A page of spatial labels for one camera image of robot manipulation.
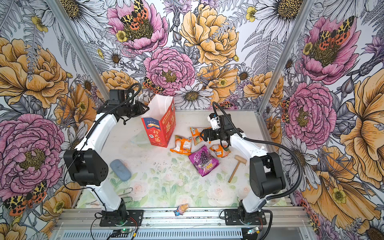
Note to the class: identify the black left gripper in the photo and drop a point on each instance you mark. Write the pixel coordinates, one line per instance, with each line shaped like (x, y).
(140, 109)

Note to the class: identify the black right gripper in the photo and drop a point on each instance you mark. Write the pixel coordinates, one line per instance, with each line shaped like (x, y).
(210, 132)

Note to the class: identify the orange snack bag top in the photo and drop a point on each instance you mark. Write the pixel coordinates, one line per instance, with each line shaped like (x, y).
(196, 131)

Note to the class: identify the orange snack bag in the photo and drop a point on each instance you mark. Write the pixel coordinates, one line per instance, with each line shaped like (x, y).
(221, 151)
(196, 131)
(183, 146)

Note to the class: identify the purple grape snack bag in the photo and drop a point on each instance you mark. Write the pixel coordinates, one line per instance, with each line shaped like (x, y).
(203, 161)

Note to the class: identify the red paper gift bag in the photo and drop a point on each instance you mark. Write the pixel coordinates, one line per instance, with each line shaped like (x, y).
(160, 120)

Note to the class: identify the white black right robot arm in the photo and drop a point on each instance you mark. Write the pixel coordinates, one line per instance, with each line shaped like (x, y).
(266, 174)

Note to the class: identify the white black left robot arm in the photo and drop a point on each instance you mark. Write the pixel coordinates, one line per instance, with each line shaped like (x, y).
(84, 163)

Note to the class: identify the orange snack bag right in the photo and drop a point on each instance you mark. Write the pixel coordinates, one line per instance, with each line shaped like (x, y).
(221, 151)

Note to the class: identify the orange snack bag left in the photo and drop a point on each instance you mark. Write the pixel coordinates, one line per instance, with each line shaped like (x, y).
(183, 146)

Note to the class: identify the wooden mallet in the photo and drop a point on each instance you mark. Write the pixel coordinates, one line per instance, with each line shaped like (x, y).
(240, 160)

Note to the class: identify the clear plastic bowl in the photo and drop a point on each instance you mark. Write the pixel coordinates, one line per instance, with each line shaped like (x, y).
(140, 139)

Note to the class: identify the blue grey oval sponge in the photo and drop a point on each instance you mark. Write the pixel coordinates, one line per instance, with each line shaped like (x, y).
(121, 170)

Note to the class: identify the small wrapped candy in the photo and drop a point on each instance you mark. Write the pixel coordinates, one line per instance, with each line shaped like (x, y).
(181, 210)

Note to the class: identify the metal paper clip upper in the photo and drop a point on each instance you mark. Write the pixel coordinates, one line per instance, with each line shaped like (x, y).
(126, 192)

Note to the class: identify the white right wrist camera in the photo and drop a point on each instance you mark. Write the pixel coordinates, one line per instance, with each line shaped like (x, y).
(214, 121)

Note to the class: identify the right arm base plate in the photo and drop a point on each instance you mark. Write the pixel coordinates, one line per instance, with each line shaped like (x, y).
(239, 217)

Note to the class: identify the aluminium front rail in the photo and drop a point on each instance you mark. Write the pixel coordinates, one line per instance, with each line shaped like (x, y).
(165, 218)

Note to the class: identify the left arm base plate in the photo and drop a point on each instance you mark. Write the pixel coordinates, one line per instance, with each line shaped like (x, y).
(129, 218)

